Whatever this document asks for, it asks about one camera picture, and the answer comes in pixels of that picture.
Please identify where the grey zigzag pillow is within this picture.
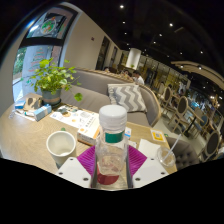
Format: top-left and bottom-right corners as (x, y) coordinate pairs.
(107, 83), (148, 114)

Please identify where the small blue box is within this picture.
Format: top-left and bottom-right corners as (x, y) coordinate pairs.
(33, 103), (53, 122)

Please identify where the grey tufted armchair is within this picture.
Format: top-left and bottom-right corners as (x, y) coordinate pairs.
(165, 136), (201, 171)

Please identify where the white paper napkin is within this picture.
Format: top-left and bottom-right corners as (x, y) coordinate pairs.
(137, 138), (161, 159)

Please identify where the white round column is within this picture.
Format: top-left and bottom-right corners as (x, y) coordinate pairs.
(125, 47), (142, 70)

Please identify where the yellow square card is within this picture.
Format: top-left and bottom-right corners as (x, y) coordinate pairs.
(149, 129), (167, 144)

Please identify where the clear plastic water bottle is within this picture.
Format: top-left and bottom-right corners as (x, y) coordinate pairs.
(94, 104), (130, 189)

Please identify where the printed paper leaflet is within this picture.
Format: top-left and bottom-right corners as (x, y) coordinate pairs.
(49, 103), (101, 130)

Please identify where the clear plastic cup with straw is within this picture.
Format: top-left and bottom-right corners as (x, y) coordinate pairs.
(156, 133), (183, 168)

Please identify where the round colourful window sticker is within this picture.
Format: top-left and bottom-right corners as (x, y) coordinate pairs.
(39, 17), (58, 35)

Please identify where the group of ceiling lights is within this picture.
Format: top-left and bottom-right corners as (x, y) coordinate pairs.
(118, 3), (208, 56)

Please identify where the person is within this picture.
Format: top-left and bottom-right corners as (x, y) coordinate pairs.
(132, 70), (146, 86)

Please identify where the pale green ceramic mug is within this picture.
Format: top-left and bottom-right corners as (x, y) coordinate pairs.
(45, 130), (77, 168)

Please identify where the green potted plant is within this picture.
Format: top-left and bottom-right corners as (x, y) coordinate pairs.
(20, 58), (84, 107)

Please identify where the grey upholstered sofa bench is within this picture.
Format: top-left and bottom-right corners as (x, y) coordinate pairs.
(59, 67), (162, 128)

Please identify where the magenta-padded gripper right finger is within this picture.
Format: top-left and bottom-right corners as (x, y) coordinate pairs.
(125, 144), (170, 189)

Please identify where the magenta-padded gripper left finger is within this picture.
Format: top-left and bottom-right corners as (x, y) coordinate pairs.
(55, 144), (99, 189)

